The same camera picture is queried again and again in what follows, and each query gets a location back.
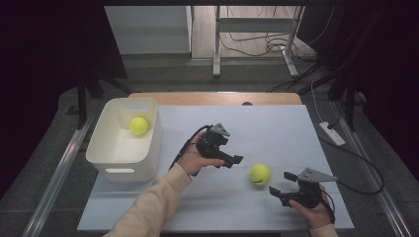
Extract black floor cables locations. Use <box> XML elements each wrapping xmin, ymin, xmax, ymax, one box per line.
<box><xmin>218</xmin><ymin>31</ymin><xmax>319</xmax><ymax>64</ymax></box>

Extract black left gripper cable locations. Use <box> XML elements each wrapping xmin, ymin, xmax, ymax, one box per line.
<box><xmin>168</xmin><ymin>124</ymin><xmax>213</xmax><ymax>172</ymax></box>

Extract person's left hand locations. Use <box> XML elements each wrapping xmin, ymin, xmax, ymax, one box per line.
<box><xmin>177</xmin><ymin>130</ymin><xmax>227</xmax><ymax>177</ymax></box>

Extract white cabinet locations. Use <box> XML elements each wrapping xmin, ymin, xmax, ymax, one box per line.
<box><xmin>104</xmin><ymin>5</ymin><xmax>193</xmax><ymax>55</ymax></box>

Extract white plastic storage bin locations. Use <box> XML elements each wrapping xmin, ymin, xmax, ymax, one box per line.
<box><xmin>85</xmin><ymin>97</ymin><xmax>163</xmax><ymax>183</ymax></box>

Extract white power strip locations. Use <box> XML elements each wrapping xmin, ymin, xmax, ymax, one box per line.
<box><xmin>318</xmin><ymin>120</ymin><xmax>347</xmax><ymax>147</ymax></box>

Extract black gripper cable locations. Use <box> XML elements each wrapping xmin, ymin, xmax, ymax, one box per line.
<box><xmin>318</xmin><ymin>135</ymin><xmax>385</xmax><ymax>196</ymax></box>
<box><xmin>168</xmin><ymin>124</ymin><xmax>213</xmax><ymax>172</ymax></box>

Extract yellow tennis ball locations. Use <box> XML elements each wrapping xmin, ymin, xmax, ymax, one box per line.
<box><xmin>128</xmin><ymin>116</ymin><xmax>150</xmax><ymax>136</ymax></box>
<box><xmin>249</xmin><ymin>163</ymin><xmax>273</xmax><ymax>187</ymax></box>

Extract person's right hand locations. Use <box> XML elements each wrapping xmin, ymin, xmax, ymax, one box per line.
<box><xmin>289</xmin><ymin>189</ymin><xmax>334</xmax><ymax>230</ymax></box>

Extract white metal stand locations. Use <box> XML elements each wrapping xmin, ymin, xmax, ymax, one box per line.
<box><xmin>212</xmin><ymin>5</ymin><xmax>305</xmax><ymax>79</ymax></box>

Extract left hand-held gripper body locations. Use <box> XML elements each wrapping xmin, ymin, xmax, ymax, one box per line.
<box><xmin>196</xmin><ymin>122</ymin><xmax>231</xmax><ymax>168</ymax></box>

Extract white power cord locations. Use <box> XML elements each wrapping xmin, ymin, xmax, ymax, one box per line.
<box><xmin>310</xmin><ymin>78</ymin><xmax>327</xmax><ymax>124</ymax></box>

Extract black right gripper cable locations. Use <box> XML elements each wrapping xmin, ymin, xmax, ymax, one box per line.
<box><xmin>318</xmin><ymin>135</ymin><xmax>385</xmax><ymax>196</ymax></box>

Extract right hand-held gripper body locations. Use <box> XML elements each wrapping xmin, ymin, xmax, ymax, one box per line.
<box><xmin>280</xmin><ymin>167</ymin><xmax>339</xmax><ymax>209</ymax></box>

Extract black tripod stand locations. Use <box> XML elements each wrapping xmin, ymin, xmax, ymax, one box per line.
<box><xmin>65</xmin><ymin>68</ymin><xmax>133</xmax><ymax>130</ymax></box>
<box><xmin>297</xmin><ymin>62</ymin><xmax>369</xmax><ymax>132</ymax></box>

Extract white table mat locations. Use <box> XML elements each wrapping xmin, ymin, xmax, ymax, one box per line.
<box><xmin>77</xmin><ymin>104</ymin><xmax>356</xmax><ymax>232</ymax></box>

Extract aluminium rail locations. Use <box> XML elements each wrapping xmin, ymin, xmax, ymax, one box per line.
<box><xmin>330</xmin><ymin>100</ymin><xmax>413</xmax><ymax>237</ymax></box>
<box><xmin>22</xmin><ymin>117</ymin><xmax>97</xmax><ymax>237</ymax></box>

